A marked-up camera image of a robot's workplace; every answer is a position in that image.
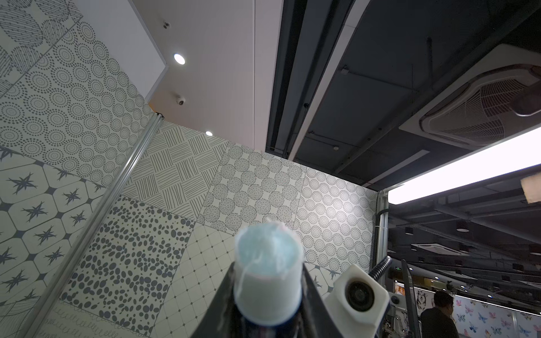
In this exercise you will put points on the round ceiling spotlight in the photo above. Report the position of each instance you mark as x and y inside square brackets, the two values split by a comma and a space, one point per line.
[179, 59]

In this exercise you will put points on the person in background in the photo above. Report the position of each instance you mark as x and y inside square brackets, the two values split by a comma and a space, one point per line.
[436, 322]

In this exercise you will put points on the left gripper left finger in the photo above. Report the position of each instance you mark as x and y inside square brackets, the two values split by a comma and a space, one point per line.
[222, 318]

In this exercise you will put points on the ceiling air conditioner unit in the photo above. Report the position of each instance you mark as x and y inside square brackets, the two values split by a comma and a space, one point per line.
[475, 110]

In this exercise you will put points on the long ceiling light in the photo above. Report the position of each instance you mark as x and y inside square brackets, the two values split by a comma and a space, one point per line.
[508, 156]

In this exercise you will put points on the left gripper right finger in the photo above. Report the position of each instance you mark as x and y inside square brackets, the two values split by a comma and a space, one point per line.
[315, 320]

